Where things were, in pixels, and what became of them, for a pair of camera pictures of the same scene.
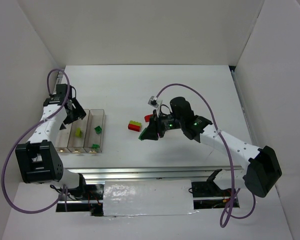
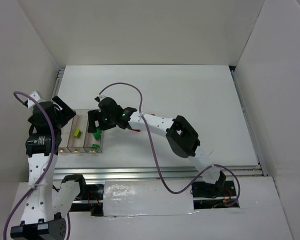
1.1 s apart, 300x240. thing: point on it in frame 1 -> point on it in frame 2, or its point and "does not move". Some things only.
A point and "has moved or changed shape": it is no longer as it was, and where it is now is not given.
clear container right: x=95 y=132 does not move
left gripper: x=73 y=113 -> x=63 y=107
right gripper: x=156 y=126 -> x=92 y=121
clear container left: x=62 y=143 does not move
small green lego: x=96 y=146 does not move
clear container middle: x=75 y=144 does not move
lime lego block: x=78 y=133 does not move
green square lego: x=98 y=129 has moved or changed shape
